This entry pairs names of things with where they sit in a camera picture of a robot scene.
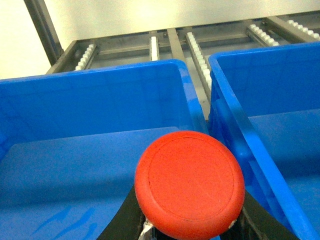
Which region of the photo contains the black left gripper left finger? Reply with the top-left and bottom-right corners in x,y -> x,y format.
97,185 -> 143,240

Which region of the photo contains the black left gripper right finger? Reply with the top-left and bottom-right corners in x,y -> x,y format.
222,192 -> 297,240

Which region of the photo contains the red mushroom push button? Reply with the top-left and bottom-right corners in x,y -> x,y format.
134,131 -> 245,240

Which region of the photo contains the blue plastic bin left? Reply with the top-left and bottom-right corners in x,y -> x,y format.
0,59 -> 207,240

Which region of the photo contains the blue plastic bin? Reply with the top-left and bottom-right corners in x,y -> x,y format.
208,42 -> 320,240
0,59 -> 207,240

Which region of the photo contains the blue plastic bin right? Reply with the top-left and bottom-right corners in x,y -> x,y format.
208,42 -> 320,240

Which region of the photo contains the metal roller conveyor rack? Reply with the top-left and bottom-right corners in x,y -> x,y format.
25,0 -> 320,116

